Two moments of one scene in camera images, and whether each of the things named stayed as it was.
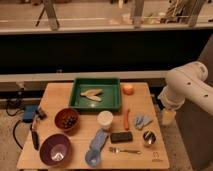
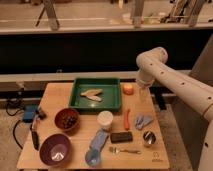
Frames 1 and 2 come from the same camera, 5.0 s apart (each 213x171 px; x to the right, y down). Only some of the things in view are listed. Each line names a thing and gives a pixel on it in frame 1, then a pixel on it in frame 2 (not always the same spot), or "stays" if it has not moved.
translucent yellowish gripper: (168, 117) -> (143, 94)
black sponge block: (121, 137) stays
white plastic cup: (105, 118) stays
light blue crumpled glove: (142, 120) stays
